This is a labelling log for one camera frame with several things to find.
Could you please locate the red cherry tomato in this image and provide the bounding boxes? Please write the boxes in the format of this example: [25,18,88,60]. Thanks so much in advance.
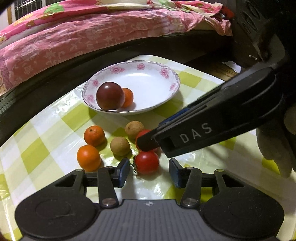
[135,129,160,153]
[133,152,159,175]

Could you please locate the brown longan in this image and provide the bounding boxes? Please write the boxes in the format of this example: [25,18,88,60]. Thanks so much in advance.
[125,121,145,139]
[110,137,130,156]

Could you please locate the orange tangerine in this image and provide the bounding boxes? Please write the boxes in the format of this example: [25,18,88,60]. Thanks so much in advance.
[84,125,105,147]
[122,88,133,108]
[77,145,101,172]

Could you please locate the dark purple tomato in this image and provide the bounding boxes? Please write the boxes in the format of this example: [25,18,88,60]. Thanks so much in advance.
[96,82,125,110]

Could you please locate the gloved right hand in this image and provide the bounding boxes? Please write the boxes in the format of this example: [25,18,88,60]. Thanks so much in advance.
[256,106,295,178]

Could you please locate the white paper on floor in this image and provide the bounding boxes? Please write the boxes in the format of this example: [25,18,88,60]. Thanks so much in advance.
[224,61,242,74]

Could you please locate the white floral plate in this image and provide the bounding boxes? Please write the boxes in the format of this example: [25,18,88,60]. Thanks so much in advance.
[82,61,181,115]

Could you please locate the green checkered tablecloth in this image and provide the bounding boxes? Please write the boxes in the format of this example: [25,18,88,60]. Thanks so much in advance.
[1,55,295,240]

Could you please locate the dark wooden nightstand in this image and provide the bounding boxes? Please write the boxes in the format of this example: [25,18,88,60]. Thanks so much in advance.
[233,1,274,68]

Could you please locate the pink floral quilt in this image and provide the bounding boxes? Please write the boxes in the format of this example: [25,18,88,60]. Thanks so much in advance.
[1,1,232,95]

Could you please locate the window with grille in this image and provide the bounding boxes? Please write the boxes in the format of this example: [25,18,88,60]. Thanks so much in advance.
[6,0,46,25]

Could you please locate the dark wooden bed frame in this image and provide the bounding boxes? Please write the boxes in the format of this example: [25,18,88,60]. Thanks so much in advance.
[1,30,233,144]

